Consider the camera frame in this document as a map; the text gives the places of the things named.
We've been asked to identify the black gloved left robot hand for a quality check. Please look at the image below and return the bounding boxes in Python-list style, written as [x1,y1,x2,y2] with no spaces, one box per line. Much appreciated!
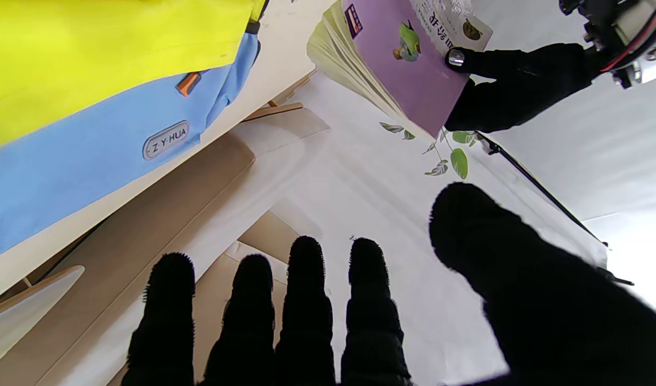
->
[445,43,602,133]

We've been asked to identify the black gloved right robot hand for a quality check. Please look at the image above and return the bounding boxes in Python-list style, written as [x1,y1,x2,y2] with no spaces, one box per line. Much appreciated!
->
[122,182,656,386]

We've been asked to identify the purple cover book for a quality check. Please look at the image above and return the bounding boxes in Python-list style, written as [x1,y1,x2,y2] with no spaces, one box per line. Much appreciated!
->
[307,0,494,139]

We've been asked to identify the blue and yellow school bag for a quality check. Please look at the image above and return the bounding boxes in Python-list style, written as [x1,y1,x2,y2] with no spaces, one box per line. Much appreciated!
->
[0,0,271,263]

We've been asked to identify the black metal bar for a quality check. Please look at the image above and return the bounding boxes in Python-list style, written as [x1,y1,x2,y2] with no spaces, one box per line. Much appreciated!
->
[475,131,635,286]

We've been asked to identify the beige corner sofa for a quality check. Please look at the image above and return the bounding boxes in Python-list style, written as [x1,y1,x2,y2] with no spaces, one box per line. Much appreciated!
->
[0,102,331,386]

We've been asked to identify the red black left arm cable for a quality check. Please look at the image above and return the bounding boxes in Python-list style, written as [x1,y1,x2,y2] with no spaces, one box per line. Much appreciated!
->
[600,11,656,73]

